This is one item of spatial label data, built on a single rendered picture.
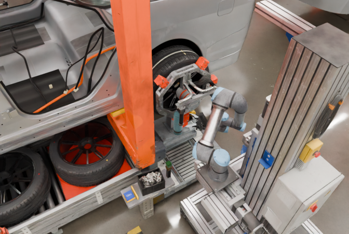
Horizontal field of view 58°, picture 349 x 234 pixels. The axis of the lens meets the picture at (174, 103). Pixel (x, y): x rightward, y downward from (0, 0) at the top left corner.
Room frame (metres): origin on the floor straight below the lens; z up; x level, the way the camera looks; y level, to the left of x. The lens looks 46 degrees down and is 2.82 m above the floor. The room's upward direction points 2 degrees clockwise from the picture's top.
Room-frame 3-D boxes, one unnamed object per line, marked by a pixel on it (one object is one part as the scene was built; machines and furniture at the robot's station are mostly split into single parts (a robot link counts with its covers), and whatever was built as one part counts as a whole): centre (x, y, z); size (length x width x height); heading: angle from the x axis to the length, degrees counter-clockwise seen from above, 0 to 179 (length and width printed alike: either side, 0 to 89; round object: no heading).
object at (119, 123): (1.81, 0.44, 0.69); 0.52 x 0.17 x 0.35; 33
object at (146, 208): (1.29, 0.22, 0.21); 0.10 x 0.10 x 0.42; 33
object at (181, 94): (1.98, -0.12, 0.85); 0.21 x 0.14 x 0.14; 33
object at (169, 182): (1.31, 0.20, 0.44); 0.43 x 0.17 x 0.03; 123
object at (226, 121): (1.67, -0.42, 0.91); 0.11 x 0.08 x 0.11; 65
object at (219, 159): (1.24, -0.33, 0.98); 0.13 x 0.12 x 0.14; 65
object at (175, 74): (2.04, -0.08, 0.85); 0.54 x 0.07 x 0.54; 123
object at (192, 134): (2.16, 0.05, 0.13); 0.50 x 0.36 x 0.10; 123
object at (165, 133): (2.19, 0.01, 0.32); 0.40 x 0.30 x 0.28; 123
